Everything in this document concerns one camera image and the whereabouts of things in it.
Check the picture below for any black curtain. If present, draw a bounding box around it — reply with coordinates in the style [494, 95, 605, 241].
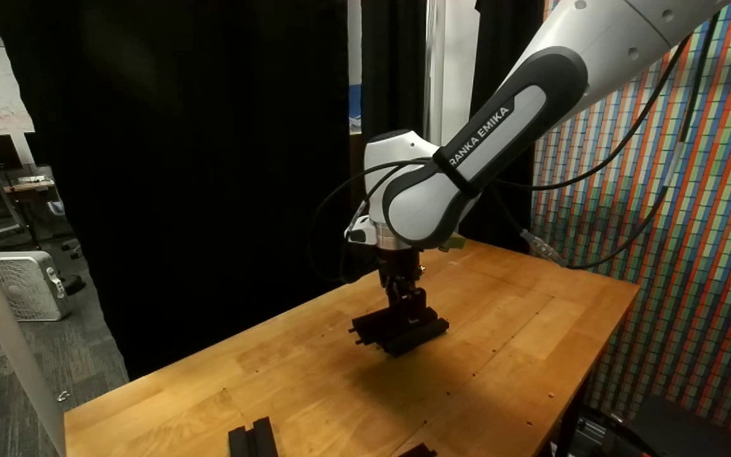
[0, 0, 347, 378]

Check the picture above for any black rectangular block piece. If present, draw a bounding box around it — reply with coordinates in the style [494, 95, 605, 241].
[355, 321, 449, 355]

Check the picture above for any colourful patterned panel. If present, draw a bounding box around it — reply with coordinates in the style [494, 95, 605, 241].
[534, 7, 731, 432]

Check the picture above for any white box appliance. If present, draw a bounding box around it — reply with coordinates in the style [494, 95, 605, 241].
[0, 251, 66, 322]

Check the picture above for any white metal frame post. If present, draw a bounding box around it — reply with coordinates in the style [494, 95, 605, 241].
[0, 288, 66, 457]

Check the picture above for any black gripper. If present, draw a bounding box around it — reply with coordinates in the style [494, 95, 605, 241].
[379, 250, 426, 317]

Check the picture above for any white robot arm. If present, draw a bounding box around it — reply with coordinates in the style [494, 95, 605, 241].
[342, 0, 731, 321]

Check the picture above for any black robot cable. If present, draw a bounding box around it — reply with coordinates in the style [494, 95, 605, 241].
[305, 15, 723, 288]

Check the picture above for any black notched piece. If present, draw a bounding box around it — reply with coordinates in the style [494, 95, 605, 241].
[229, 418, 280, 457]
[352, 308, 449, 342]

